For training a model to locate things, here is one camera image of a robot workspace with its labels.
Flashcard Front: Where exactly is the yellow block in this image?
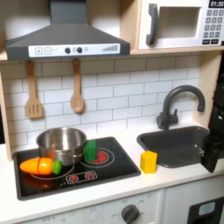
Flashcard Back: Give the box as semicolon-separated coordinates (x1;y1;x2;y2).
139;150;158;174

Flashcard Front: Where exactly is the green block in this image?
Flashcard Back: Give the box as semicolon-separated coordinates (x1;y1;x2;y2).
84;139;97;163

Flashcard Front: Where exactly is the steel pot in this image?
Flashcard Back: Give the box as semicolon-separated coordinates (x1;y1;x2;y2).
35;127;88;166

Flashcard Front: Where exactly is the dark grey sink basin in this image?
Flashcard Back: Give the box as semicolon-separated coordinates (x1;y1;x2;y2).
136;125;211;169

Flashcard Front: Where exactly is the dark grey tap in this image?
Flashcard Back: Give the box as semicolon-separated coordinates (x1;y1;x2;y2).
156;84;207;130

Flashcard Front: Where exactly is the black oven door window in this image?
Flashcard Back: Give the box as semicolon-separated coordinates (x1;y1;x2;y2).
186;196;224;224

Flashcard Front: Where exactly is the black toy stove top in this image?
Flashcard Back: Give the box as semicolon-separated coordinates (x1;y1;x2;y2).
12;136;142;201

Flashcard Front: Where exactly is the grey oven knob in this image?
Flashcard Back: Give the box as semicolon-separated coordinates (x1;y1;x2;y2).
121;204;140;224

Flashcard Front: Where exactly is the white toy microwave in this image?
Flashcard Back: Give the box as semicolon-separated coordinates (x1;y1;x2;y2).
137;0;224;51

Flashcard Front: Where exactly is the wooden spoon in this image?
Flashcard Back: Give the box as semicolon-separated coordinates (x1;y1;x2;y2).
69;58;86;114

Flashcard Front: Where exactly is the orange toy carrot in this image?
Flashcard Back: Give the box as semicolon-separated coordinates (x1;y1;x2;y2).
19;157;63;176

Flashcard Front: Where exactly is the grey extractor hood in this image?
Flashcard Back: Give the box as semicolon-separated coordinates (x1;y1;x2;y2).
4;0;131;61

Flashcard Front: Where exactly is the wooden slotted spatula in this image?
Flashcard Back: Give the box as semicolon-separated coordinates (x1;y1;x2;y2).
24;59;44;120

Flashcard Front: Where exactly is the wooden kitchen shelf frame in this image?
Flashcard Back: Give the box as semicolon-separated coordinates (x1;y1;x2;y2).
0;0;224;161

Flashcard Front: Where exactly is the grey microwave door handle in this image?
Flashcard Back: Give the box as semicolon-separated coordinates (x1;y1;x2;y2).
145;3;160;46

